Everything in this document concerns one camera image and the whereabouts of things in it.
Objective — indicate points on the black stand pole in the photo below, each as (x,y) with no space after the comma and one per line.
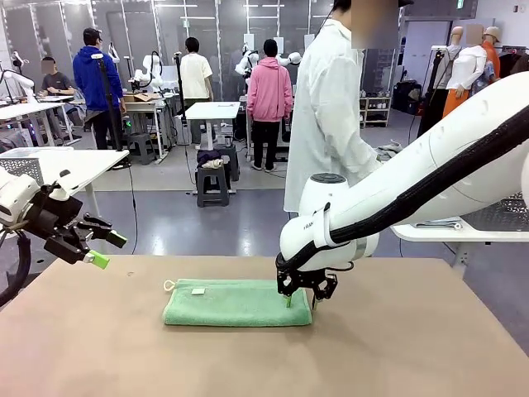
(180,91)

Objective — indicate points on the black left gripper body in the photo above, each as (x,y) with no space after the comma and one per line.
(53,217)

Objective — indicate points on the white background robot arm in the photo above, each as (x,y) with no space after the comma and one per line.
(294,58)
(248,62)
(149,68)
(27,84)

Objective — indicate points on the person in blue hoodie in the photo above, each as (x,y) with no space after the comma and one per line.
(93,78)

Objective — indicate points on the mannequin orange shirt tan cap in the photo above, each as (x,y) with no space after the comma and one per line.
(492,51)

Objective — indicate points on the clothes rack dark garments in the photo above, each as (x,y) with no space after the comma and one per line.
(510,62)

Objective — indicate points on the wooden shoe shelf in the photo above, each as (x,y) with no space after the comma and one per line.
(376,111)

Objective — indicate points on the black bags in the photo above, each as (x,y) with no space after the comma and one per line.
(407,97)

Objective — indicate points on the cardboard box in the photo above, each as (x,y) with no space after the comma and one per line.
(142,97)

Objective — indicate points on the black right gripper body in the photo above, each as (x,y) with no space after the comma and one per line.
(283,264)

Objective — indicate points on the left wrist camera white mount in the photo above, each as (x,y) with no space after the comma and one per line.
(63,192)

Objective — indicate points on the mannequin white blouse floral shorts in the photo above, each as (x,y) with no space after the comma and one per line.
(469,66)

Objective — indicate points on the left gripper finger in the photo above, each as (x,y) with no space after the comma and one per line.
(101,231)
(70,252)

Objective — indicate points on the grey workbench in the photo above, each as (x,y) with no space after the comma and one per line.
(142,105)

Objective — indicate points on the mint green towel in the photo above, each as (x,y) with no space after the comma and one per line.
(231,306)

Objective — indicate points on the tall black tripod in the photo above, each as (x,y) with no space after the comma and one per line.
(108,99)

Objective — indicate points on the person in cream shirt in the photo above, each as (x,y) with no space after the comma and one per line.
(196,78)

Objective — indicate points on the white wall panel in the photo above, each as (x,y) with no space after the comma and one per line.
(280,44)
(249,41)

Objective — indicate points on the mannequin grey top orange trousers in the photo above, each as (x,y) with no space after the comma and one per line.
(454,101)

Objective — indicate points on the person in dark grey shirt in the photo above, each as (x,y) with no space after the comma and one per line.
(55,82)

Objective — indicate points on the person in white shirt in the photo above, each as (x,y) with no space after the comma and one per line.
(326,103)

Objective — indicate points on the black tripod white top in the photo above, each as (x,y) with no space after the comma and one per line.
(432,82)

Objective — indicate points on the person's right forearm white sleeve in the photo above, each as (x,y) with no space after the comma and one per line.
(363,161)

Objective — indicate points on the white table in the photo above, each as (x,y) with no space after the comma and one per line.
(25,108)
(95,159)
(211,109)
(434,235)

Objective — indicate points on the pile of dark clothes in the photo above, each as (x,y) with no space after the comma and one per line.
(208,157)

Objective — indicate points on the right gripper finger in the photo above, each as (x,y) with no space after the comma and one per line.
(289,287)
(328,287)

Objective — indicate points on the grey step stool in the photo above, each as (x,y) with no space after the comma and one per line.
(231,155)
(213,171)
(140,142)

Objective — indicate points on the grey perforated plastic basket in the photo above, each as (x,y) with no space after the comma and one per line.
(512,211)
(22,167)

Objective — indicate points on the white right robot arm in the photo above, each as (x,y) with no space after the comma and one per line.
(454,144)

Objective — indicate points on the person in pink hoodie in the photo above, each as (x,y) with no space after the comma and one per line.
(268,91)

